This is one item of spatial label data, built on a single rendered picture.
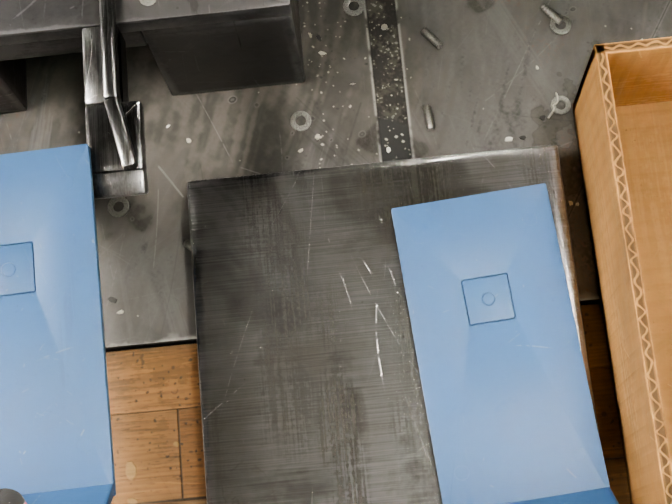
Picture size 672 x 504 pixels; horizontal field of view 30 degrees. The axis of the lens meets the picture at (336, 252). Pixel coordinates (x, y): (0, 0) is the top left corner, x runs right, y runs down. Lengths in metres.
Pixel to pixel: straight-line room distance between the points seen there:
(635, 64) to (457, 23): 0.10
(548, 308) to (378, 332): 0.07
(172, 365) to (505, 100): 0.20
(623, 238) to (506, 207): 0.07
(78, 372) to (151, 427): 0.09
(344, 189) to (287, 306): 0.06
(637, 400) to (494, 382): 0.06
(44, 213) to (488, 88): 0.22
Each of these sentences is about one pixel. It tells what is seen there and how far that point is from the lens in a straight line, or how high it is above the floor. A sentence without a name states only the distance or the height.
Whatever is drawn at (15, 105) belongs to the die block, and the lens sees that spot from 0.62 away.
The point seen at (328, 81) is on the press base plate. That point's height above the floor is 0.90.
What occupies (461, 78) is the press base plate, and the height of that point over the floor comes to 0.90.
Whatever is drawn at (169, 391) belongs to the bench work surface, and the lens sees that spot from 0.58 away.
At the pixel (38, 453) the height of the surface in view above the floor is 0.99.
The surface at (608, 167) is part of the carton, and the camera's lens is 0.54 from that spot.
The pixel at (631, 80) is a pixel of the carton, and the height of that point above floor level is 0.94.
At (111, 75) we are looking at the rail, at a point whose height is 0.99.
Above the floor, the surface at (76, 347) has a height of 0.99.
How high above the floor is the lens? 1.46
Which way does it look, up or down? 75 degrees down
